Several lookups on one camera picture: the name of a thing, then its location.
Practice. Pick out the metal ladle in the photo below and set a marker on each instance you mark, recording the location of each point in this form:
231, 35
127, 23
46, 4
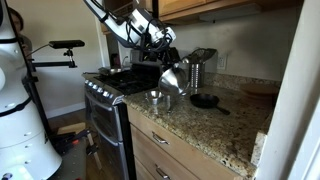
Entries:
186, 60

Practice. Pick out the base cabinet with drawers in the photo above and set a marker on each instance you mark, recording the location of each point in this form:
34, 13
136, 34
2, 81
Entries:
186, 156

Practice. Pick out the stainless steel gas stove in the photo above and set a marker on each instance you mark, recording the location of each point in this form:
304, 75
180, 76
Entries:
106, 123

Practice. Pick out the black stereo camera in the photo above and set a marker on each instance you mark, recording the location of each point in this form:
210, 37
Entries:
66, 44

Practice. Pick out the steel frying pan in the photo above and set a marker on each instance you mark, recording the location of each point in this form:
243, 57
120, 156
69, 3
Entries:
113, 71

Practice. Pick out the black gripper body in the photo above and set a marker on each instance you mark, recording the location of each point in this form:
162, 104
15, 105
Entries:
168, 55

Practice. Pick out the wooden upper cabinet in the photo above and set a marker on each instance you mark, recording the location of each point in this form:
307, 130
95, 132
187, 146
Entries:
186, 5

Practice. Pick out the white wall outlet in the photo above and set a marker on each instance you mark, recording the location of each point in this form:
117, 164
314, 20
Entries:
222, 61

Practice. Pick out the large steel bowl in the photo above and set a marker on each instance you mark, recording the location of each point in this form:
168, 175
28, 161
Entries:
171, 83

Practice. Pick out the person with dark hair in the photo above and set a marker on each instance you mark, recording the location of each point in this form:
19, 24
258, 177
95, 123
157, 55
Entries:
27, 45

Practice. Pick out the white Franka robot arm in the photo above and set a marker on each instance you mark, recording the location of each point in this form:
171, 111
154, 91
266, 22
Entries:
23, 140

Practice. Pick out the robot mounting table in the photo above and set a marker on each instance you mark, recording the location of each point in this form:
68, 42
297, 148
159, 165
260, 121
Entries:
71, 163

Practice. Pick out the black measuring cup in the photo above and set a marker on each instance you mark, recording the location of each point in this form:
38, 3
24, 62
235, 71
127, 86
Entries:
204, 100

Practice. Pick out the black orange bar clamp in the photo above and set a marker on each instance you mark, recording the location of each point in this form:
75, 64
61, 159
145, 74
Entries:
90, 148
66, 141

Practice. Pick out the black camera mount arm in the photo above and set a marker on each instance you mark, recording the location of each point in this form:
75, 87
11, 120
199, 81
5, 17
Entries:
53, 63

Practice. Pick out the steel over-range microwave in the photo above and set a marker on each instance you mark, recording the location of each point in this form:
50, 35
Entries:
116, 4

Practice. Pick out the small steel bowl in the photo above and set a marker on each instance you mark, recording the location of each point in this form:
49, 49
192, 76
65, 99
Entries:
155, 97

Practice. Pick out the perforated steel utensil holder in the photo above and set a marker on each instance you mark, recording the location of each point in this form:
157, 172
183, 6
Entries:
197, 75

